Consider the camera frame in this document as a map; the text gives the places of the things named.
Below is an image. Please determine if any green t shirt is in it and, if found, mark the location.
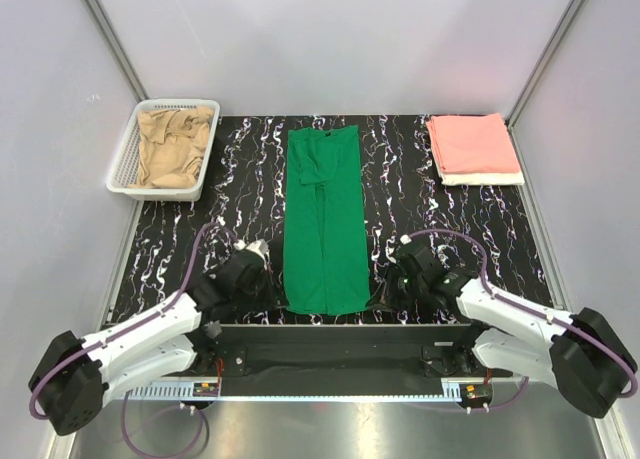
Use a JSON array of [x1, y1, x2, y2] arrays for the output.
[[283, 125, 370, 316]]

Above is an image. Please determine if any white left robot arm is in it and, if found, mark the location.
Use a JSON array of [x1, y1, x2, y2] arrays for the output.
[[28, 240, 271, 436]]

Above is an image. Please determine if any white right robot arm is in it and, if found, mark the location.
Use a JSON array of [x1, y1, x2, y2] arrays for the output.
[[382, 235, 639, 419]]

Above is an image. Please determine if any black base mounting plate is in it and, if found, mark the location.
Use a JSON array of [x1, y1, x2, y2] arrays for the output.
[[181, 324, 481, 381]]

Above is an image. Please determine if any folded cream t shirt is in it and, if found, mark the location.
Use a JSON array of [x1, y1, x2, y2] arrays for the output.
[[437, 161, 525, 186]]

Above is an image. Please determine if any folded pink t shirt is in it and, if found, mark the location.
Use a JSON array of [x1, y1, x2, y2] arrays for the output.
[[427, 113, 521, 174]]

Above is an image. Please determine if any white plastic basket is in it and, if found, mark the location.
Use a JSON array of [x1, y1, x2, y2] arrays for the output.
[[106, 98, 220, 202]]

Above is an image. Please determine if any beige crumpled t shirt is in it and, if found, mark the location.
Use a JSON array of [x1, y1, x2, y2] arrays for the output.
[[130, 106, 214, 189]]

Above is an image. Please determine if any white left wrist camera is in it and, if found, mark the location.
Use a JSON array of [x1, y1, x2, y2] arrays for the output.
[[233, 239, 270, 269]]

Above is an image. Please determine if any white slotted cable duct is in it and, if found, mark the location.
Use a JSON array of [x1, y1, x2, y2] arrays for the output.
[[130, 374, 489, 403]]

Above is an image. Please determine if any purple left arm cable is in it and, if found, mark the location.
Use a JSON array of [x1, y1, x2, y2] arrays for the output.
[[29, 222, 246, 458]]

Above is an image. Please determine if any left aluminium frame post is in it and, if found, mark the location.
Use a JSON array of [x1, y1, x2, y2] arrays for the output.
[[81, 0, 149, 101]]

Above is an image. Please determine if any aluminium frame post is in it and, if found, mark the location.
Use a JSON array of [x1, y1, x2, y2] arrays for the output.
[[506, 0, 588, 129], [81, 0, 149, 101]]

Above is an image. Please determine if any right aluminium frame post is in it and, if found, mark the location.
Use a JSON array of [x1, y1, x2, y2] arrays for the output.
[[506, 0, 588, 129]]

